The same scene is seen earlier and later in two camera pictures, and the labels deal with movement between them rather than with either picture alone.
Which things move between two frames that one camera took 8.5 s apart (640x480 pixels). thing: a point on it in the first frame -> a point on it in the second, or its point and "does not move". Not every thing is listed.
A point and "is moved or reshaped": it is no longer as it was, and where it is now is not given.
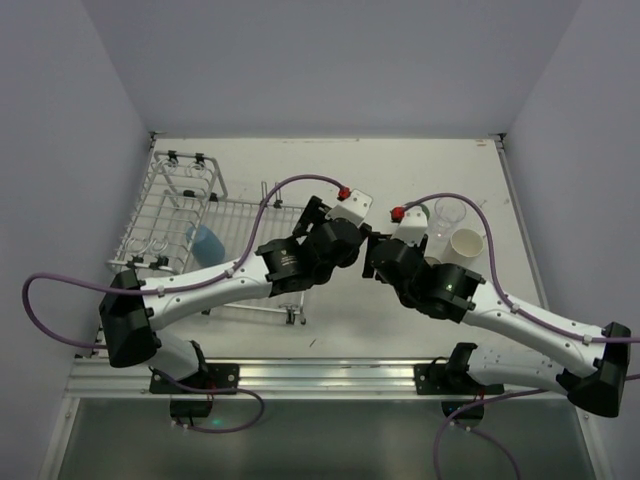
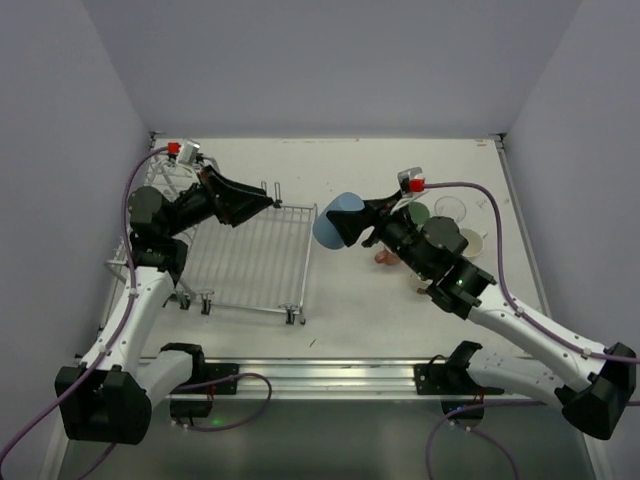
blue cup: x=207 y=247 is moved or reshaped
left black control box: x=190 y=407 does not move
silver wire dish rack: x=186 y=222 does not move
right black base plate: x=451 y=376 does not move
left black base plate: x=216 y=376 does not move
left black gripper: x=314 y=216 -> x=218 y=195
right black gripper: x=375 y=238 -> x=378 y=220
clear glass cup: x=447 y=212 does not move
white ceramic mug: x=464 y=245 does not move
